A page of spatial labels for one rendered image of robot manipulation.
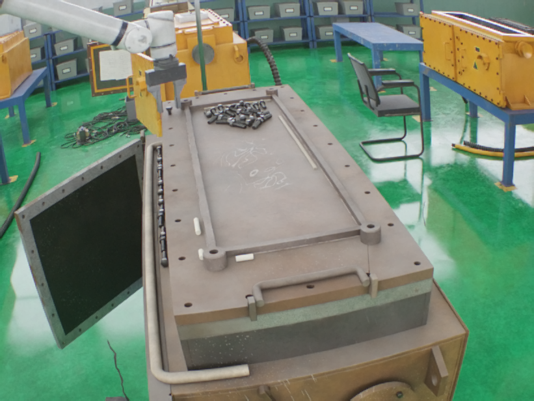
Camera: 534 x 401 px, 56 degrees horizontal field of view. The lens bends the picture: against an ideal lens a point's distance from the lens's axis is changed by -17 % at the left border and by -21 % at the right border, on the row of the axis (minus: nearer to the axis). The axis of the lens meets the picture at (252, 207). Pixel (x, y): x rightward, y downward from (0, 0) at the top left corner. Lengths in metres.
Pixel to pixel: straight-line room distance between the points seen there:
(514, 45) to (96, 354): 3.85
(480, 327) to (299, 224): 2.08
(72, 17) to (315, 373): 1.16
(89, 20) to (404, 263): 1.09
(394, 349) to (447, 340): 0.11
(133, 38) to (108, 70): 3.77
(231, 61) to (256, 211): 2.73
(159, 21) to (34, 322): 2.21
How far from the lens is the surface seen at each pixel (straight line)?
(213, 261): 1.05
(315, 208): 1.24
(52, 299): 2.03
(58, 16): 1.65
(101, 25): 1.67
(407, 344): 1.07
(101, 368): 3.04
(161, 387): 1.02
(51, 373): 3.10
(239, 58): 3.92
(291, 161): 1.48
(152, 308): 1.19
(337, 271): 1.01
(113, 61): 5.40
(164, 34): 1.86
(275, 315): 0.99
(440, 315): 1.14
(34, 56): 9.89
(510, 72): 4.76
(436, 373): 1.07
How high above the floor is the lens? 1.92
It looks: 26 degrees down
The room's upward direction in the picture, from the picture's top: 6 degrees counter-clockwise
